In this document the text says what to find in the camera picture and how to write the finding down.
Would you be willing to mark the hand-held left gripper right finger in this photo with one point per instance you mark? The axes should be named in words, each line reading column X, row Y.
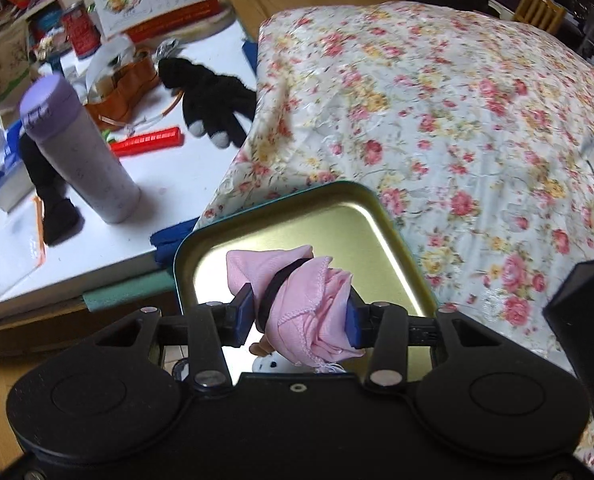
column 354, row 324

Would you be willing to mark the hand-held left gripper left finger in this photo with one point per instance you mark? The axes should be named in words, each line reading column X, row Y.
column 244, row 312

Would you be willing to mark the black elastic band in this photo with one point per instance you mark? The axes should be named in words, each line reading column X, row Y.
column 276, row 285

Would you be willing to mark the pink cloth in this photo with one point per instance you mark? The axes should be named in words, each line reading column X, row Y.
column 312, row 310

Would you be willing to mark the green tin tray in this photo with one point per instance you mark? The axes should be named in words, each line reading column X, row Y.
column 297, row 225

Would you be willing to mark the small white plush toy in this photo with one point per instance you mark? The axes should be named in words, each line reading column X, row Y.
column 270, row 362

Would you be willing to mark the green foam edge guard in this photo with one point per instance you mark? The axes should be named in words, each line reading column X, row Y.
column 127, row 292

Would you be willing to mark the red plastic comb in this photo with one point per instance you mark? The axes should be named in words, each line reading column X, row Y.
column 147, row 141

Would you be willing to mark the black knit glove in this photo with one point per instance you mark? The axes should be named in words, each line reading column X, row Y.
column 202, row 90
column 57, row 210

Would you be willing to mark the purple thermos bottle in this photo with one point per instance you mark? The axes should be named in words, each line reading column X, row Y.
column 87, row 160

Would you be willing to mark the floral bedspread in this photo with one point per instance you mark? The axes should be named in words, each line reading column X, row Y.
column 427, row 110

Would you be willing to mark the orange-edged zip bag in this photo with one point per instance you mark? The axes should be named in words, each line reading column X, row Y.
column 7, row 260

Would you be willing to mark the brown leather pouch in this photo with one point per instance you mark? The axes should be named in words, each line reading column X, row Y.
column 122, row 95

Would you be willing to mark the blue and white tissue box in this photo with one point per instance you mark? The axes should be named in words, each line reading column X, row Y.
column 12, row 180

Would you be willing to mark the small wooden chair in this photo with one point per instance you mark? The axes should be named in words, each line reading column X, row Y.
column 537, row 7

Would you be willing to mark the red can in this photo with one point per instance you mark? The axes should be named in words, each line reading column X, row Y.
column 81, row 30

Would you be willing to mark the brown cardboard box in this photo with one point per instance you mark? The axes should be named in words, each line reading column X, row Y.
column 2, row 60

